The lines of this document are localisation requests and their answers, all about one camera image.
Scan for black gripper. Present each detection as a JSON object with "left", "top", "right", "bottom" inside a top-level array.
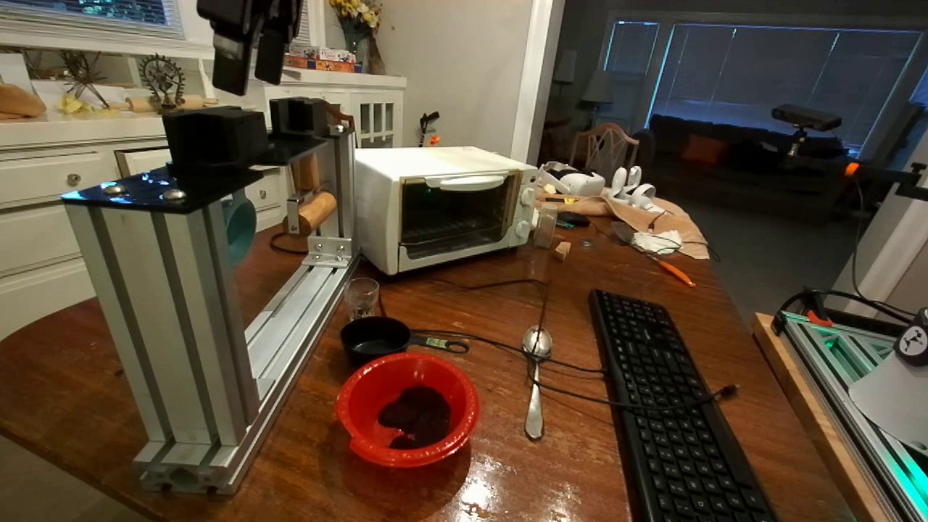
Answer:
[{"left": 198, "top": 0, "right": 301, "bottom": 97}]

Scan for blue scooper with black block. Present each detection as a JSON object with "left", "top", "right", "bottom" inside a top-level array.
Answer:
[{"left": 162, "top": 107, "right": 267, "bottom": 263}]

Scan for aluminium extrusion rack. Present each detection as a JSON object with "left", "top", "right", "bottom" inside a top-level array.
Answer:
[{"left": 64, "top": 134, "right": 354, "bottom": 494}]

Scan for red plastic bowl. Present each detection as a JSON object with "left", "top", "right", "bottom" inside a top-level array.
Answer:
[{"left": 337, "top": 355, "right": 479, "bottom": 471}]

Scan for wooden tool with black block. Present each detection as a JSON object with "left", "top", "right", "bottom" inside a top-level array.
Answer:
[{"left": 269, "top": 100, "right": 343, "bottom": 237}]

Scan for yellow flowers in vase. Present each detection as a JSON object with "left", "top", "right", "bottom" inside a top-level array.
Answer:
[{"left": 330, "top": 0, "right": 382, "bottom": 74}]

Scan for white toaster oven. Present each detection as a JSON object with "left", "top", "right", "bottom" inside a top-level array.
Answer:
[{"left": 354, "top": 145, "right": 537, "bottom": 277}]

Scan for white sideboard cabinet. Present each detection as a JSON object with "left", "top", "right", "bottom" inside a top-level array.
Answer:
[{"left": 0, "top": 69, "right": 407, "bottom": 339}]

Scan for small clear glass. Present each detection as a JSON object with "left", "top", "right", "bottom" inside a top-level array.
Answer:
[{"left": 346, "top": 277, "right": 381, "bottom": 319}]

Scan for black measuring cup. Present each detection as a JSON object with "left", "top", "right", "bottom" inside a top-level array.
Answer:
[{"left": 340, "top": 316, "right": 468, "bottom": 365}]

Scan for white VR headset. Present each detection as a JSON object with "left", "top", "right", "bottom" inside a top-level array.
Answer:
[{"left": 543, "top": 159, "right": 605, "bottom": 197}]

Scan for wooden dining chair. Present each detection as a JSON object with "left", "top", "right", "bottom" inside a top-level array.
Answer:
[{"left": 569, "top": 120, "right": 640, "bottom": 176}]

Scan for white VR controller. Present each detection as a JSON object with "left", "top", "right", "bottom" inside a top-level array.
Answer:
[{"left": 610, "top": 166, "right": 655, "bottom": 207}]

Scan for metal ladle spoon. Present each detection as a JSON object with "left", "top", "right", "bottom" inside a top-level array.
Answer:
[{"left": 523, "top": 329, "right": 550, "bottom": 440}]

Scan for beige towel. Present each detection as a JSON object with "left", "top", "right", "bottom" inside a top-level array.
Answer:
[{"left": 605, "top": 197, "right": 711, "bottom": 261}]

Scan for white crumpled cloth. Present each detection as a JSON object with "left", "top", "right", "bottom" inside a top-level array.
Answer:
[{"left": 633, "top": 229, "right": 682, "bottom": 256}]

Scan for black computer keyboard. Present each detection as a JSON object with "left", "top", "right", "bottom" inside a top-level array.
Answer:
[{"left": 588, "top": 291, "right": 774, "bottom": 522}]

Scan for wooden board with green rail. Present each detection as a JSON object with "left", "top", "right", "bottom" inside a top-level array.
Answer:
[{"left": 756, "top": 311, "right": 928, "bottom": 522}]

